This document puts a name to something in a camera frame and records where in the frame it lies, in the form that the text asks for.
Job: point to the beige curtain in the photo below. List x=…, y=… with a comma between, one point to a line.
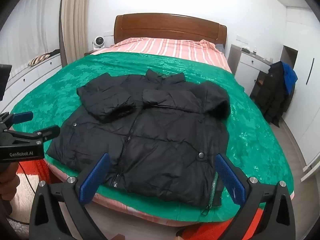
x=75, y=22

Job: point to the striped cushion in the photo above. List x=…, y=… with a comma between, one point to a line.
x=38, y=60

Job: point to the white desk with drawers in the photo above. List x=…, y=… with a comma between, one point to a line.
x=247, y=67

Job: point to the white drawer cabinet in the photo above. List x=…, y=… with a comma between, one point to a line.
x=32, y=77

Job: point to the white wall switch plate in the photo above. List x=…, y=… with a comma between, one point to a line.
x=108, y=32

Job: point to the white wardrobe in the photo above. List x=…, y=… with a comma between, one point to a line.
x=305, y=117

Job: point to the wooden chair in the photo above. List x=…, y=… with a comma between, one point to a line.
x=260, y=81

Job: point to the red and white rug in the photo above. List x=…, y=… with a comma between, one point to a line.
x=27, y=167

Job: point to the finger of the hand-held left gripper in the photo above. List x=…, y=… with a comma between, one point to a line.
x=47, y=131
x=22, y=117

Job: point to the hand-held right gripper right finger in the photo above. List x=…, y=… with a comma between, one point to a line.
x=230, y=177

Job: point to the white round fan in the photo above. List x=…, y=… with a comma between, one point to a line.
x=98, y=42

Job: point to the grey panel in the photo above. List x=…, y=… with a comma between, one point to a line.
x=233, y=57

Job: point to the dark desk item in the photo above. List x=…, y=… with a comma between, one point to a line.
x=246, y=51

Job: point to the brown wooden nightstand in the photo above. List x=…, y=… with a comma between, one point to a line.
x=88, y=53

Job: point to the dark cloth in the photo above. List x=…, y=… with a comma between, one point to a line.
x=53, y=52

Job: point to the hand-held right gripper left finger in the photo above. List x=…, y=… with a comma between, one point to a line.
x=92, y=180

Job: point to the person's left hand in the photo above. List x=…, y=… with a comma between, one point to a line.
x=7, y=180

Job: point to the white wall socket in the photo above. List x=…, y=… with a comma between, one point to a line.
x=241, y=39

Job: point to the blue jacket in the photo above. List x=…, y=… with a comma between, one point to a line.
x=290, y=77

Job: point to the white sheer curtain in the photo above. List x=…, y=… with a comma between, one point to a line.
x=35, y=25

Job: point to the green patterned blanket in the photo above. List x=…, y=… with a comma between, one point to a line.
x=250, y=135

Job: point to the small bottle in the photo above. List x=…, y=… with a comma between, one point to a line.
x=254, y=52

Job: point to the black puffer jacket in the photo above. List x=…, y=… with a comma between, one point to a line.
x=162, y=135

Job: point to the wooden headboard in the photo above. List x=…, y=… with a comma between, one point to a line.
x=170, y=27

